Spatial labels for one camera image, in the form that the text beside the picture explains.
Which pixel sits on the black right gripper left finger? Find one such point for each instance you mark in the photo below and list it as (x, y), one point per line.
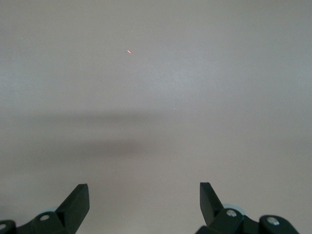
(70, 214)

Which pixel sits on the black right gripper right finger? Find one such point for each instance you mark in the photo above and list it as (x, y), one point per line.
(214, 214)

